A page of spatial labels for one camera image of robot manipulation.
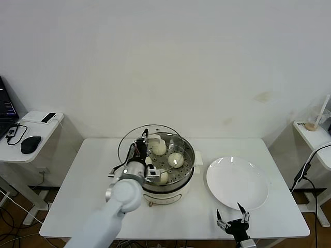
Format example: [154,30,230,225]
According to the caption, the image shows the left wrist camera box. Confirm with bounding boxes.
[144,167,160,182]

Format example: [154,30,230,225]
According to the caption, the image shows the cream electric cooker base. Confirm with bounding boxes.
[121,151,204,208]

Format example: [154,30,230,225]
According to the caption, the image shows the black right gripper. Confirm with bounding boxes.
[216,203,251,243]

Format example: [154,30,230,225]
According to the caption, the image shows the white drinking straw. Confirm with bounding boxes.
[318,95,330,122]

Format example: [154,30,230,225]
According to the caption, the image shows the black power cable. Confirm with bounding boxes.
[289,142,331,248]

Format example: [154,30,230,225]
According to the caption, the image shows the white round plate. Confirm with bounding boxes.
[206,156,269,211]

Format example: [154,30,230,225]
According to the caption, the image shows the cable bundle under table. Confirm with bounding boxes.
[113,239,145,248]

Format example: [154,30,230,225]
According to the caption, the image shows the flat white box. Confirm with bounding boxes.
[21,110,64,124]

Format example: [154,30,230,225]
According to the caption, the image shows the small black and white device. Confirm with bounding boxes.
[41,112,57,124]

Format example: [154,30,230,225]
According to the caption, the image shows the white floor cable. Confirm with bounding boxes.
[0,190,46,225]

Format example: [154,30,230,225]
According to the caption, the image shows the black laptop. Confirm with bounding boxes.
[0,74,20,140]

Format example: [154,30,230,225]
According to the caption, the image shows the black adapter with cable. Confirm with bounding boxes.
[5,123,28,145]

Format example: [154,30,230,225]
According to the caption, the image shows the clear plastic cup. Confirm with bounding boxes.
[304,108,330,132]

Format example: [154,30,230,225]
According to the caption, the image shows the black floor cables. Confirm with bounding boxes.
[0,206,29,248]

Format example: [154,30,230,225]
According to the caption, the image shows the black computer mouse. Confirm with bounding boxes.
[20,135,42,154]

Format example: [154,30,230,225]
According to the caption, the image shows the glass lid with cream handle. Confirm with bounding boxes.
[117,124,187,183]

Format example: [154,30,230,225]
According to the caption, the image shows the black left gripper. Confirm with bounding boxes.
[132,128,150,163]

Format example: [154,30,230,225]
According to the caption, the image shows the stainless steel steamer basket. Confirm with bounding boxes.
[128,132,196,191]

